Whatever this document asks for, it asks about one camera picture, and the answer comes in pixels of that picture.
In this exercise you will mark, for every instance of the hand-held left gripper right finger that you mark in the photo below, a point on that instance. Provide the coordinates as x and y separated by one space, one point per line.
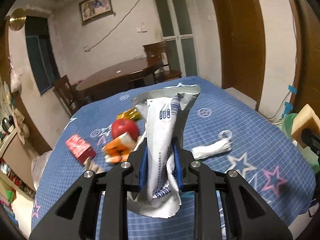
178 170

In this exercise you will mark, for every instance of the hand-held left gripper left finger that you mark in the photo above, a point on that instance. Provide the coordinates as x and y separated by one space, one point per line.
142 175

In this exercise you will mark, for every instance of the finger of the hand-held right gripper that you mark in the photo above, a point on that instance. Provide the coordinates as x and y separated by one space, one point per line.
311 141

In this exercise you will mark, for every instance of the yellow sponge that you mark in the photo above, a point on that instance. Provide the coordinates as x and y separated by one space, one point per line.
305 127

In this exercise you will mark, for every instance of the green-lined trash bin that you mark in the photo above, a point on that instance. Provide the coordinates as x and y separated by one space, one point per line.
287 126

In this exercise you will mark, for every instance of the white foil pouch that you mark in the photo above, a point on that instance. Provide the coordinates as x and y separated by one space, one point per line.
157 140

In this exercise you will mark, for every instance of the orange and white packet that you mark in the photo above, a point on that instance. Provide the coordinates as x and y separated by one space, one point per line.
117 150

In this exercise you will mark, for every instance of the blue tape strip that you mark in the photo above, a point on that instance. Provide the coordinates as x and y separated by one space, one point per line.
292 89
287 107

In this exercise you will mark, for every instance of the red apple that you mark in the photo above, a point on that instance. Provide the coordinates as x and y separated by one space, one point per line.
125 128

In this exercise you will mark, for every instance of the beige crumpled scrap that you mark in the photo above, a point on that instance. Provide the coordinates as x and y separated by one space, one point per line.
92 166

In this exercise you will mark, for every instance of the golden foil wrapper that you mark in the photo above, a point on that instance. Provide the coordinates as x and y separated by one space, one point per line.
128 113

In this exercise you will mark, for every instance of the small red box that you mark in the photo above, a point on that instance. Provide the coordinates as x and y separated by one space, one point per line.
80 148

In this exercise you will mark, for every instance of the blue star-print tablecloth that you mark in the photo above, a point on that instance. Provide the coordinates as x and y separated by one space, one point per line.
237 120

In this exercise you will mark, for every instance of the brown panelled wooden door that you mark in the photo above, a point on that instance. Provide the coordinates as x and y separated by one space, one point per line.
310 55

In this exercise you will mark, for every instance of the white plastic bag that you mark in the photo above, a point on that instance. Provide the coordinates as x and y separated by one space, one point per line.
41 165

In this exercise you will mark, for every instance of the round wooden dining table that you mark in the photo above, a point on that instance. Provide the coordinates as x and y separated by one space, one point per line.
117 76

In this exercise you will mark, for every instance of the wooden dining chair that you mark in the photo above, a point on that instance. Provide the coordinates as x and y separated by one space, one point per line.
160 60
63 90

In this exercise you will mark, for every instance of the hanging beige cloth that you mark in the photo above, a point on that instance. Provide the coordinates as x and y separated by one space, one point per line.
20 127

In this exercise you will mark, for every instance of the wooden side cabinet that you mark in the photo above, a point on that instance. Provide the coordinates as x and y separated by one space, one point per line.
12 150

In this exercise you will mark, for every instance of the frosted glass double door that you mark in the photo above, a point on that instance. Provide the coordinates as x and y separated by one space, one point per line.
176 30

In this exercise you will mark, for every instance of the electric kettle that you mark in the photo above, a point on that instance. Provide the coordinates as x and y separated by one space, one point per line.
6 125

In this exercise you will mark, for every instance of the dark window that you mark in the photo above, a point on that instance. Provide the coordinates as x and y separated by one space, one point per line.
41 55

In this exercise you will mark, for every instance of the hanging plastic bag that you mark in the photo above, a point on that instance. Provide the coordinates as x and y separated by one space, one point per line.
15 78

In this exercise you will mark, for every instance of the small white wall switch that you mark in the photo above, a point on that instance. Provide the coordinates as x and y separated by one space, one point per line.
210 18

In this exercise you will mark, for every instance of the framed wall picture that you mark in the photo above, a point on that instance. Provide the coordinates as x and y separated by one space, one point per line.
96 6

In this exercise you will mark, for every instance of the gold round wall clock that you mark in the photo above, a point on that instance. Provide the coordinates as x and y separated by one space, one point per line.
18 20

